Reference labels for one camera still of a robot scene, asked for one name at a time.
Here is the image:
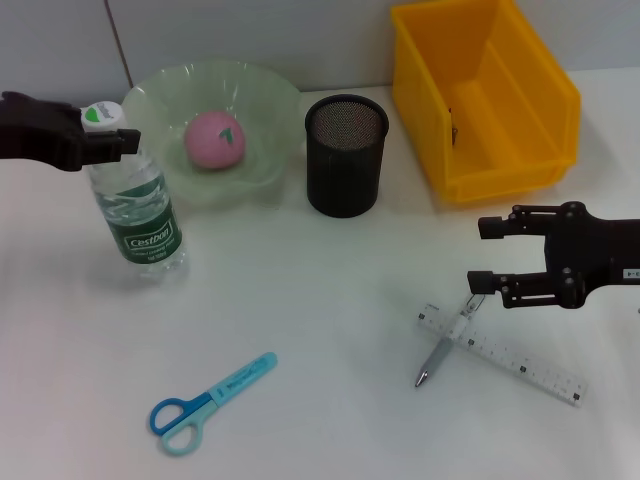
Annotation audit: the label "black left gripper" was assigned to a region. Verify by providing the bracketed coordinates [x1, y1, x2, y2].
[0, 91, 141, 174]

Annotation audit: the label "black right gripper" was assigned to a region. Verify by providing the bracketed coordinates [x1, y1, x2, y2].
[465, 201, 640, 310]

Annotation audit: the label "clear water bottle green label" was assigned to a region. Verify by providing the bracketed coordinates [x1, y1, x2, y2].
[81, 99, 190, 281]

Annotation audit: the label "pink toy peach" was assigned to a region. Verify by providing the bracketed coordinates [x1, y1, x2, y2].
[183, 111, 247, 173]

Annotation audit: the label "blue capped scissors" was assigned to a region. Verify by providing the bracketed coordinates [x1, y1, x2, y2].
[148, 351, 279, 457]

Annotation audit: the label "clear plastic ruler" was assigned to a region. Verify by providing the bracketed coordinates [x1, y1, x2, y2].
[415, 301, 589, 409]

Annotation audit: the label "silver ballpoint pen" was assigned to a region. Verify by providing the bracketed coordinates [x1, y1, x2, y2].
[413, 292, 489, 390]

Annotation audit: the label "pale green glass fruit plate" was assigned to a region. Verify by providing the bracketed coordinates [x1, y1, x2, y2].
[121, 60, 304, 209]

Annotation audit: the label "black mesh pen cup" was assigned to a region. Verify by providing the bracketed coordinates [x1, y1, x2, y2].
[304, 93, 390, 219]

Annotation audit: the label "yellow plastic bin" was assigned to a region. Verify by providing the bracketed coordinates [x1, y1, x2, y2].
[390, 0, 583, 205]

